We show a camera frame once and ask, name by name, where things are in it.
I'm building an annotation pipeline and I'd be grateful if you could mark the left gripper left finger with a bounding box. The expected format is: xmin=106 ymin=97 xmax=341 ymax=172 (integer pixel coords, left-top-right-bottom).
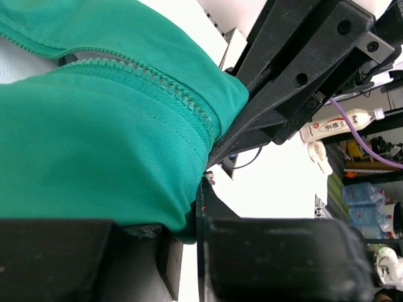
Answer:
xmin=1 ymin=219 xmax=183 ymax=301

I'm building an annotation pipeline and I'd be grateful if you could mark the white handheld fan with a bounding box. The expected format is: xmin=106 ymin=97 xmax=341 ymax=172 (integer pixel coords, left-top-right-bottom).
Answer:
xmin=307 ymin=141 xmax=333 ymax=176

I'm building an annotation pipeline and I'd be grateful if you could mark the green zip jacket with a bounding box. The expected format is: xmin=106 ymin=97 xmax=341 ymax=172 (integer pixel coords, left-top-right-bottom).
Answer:
xmin=1 ymin=1 xmax=249 ymax=244

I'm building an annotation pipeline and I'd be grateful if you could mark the white drink bottle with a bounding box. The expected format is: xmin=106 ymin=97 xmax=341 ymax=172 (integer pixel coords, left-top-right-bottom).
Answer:
xmin=299 ymin=108 xmax=385 ymax=143

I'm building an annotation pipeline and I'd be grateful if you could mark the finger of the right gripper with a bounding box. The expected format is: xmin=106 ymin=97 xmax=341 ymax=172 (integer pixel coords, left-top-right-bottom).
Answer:
xmin=208 ymin=1 xmax=375 ymax=165
xmin=233 ymin=0 xmax=341 ymax=86

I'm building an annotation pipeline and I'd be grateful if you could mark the water bottle pack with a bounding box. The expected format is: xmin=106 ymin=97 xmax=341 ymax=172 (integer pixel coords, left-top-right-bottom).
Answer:
xmin=342 ymin=182 xmax=390 ymax=239

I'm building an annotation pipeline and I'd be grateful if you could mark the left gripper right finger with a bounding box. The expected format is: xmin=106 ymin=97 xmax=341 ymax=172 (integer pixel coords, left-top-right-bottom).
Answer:
xmin=196 ymin=178 xmax=373 ymax=301

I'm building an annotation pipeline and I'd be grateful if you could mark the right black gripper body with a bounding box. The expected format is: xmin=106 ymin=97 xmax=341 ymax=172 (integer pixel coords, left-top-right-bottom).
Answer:
xmin=245 ymin=0 xmax=403 ymax=104

